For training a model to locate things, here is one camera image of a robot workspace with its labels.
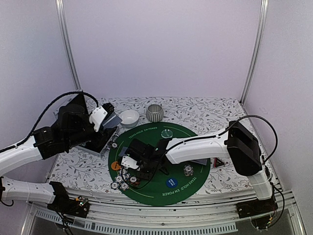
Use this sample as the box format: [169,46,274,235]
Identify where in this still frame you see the striped grey ceramic cup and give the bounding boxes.
[146,104,164,122]

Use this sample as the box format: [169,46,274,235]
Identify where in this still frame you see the playing cards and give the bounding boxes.
[192,159,208,165]

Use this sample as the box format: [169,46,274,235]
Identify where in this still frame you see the black triangular all-in marker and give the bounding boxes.
[213,158,225,168]

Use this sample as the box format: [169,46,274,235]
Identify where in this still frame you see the right aluminium frame post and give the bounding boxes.
[240,0,269,106]

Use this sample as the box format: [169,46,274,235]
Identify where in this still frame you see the grey playing card deck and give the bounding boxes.
[101,115,122,129]

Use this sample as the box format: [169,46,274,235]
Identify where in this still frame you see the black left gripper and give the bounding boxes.
[65,114,116,149]

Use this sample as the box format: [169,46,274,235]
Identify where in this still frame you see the red black poker chip stack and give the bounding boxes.
[129,176,140,186]

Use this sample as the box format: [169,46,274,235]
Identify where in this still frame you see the round green poker mat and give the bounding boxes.
[108,122,210,206]

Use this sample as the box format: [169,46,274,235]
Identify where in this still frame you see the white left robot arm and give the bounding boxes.
[0,91,114,212]

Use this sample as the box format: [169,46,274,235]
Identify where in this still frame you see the blue poker chips pile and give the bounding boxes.
[111,168,131,191]

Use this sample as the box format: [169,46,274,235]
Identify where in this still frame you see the aluminium poker chip case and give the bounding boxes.
[54,94,118,156]

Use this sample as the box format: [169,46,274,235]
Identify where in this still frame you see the white ceramic bowl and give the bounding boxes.
[119,110,140,129]

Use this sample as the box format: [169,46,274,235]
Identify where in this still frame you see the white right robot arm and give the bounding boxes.
[121,120,274,213]

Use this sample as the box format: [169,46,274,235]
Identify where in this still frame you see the left aluminium frame post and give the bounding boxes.
[55,0,82,90]

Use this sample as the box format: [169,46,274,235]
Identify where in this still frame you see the face-down cards player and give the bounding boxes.
[119,146,129,157]

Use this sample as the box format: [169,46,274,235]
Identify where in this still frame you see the floral white tablecloth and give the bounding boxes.
[49,97,252,195]

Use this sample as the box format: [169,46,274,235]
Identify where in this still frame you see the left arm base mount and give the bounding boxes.
[47,196,90,218]

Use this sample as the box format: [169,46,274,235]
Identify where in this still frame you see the orange big blind button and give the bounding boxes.
[111,161,121,171]

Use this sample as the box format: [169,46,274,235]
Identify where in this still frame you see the blue small blind button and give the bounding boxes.
[166,178,178,188]

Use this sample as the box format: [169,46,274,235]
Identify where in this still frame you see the aluminium frame post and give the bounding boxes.
[240,0,269,106]
[55,0,82,90]

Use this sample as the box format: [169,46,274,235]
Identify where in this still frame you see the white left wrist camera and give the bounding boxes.
[89,102,114,132]

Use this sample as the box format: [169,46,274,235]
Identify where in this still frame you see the clear acrylic dealer button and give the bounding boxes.
[161,129,173,139]

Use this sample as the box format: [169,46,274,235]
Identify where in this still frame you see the blue poker chip stack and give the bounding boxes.
[183,164,194,177]

